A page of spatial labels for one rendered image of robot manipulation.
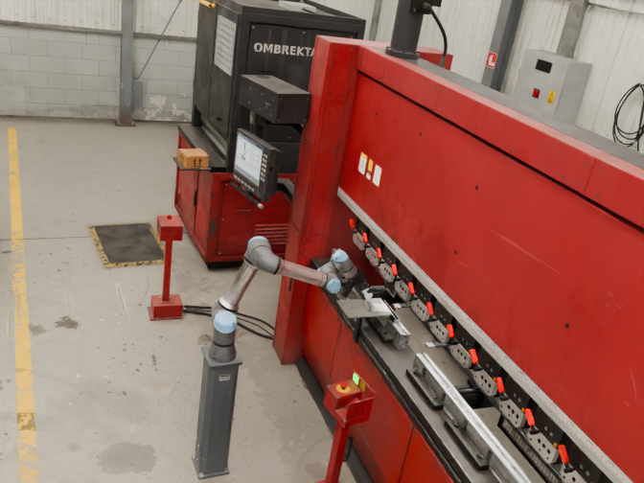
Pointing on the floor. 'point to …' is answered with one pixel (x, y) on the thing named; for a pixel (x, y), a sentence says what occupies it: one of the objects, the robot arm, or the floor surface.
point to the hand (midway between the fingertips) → (365, 300)
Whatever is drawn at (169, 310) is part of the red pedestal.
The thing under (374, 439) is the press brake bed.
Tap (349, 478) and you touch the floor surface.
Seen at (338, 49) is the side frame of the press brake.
